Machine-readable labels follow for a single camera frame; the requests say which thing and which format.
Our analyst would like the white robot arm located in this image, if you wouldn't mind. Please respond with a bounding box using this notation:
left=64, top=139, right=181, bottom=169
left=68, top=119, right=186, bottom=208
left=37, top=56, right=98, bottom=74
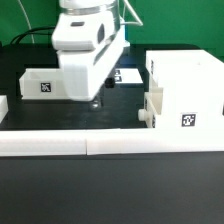
left=52, top=0, right=125, bottom=101

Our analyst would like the white drawer box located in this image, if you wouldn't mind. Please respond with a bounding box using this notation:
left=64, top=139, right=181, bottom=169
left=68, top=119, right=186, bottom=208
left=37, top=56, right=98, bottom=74
left=138, top=87, right=163, bottom=128
left=19, top=68, right=68, bottom=100

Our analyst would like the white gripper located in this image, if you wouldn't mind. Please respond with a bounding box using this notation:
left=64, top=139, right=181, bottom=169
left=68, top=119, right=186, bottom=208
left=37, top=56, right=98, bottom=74
left=57, top=31, right=125, bottom=110

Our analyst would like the white drawer cabinet frame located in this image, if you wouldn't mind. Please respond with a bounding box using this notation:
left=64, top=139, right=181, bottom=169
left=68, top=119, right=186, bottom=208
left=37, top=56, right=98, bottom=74
left=145, top=50, right=224, bottom=129

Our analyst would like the white marker tag sheet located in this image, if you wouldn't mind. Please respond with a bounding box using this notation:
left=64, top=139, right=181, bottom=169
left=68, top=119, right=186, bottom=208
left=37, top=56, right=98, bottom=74
left=114, top=68, right=143, bottom=84

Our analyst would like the white fence bar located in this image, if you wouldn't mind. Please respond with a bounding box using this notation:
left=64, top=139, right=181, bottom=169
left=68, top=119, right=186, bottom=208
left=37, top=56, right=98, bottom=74
left=0, top=95, right=8, bottom=123
left=0, top=128, right=224, bottom=157

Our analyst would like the white front drawer box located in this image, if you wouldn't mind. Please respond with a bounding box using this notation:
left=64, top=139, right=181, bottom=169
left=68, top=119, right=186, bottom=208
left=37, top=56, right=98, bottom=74
left=138, top=87, right=163, bottom=128

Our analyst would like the black cable bundle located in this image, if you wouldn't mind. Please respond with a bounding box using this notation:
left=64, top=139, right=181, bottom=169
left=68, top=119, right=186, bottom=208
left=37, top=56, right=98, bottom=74
left=9, top=26, right=58, bottom=46

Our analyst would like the thin white cable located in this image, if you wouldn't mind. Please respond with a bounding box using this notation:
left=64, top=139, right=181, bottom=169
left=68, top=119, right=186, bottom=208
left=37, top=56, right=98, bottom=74
left=17, top=0, right=36, bottom=44

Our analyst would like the white front fence bar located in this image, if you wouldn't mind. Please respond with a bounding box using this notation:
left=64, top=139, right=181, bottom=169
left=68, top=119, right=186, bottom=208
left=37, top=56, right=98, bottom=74
left=0, top=128, right=224, bottom=157

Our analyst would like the white left fence bar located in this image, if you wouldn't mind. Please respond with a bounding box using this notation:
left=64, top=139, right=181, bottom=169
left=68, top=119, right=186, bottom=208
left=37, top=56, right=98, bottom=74
left=0, top=95, right=8, bottom=123

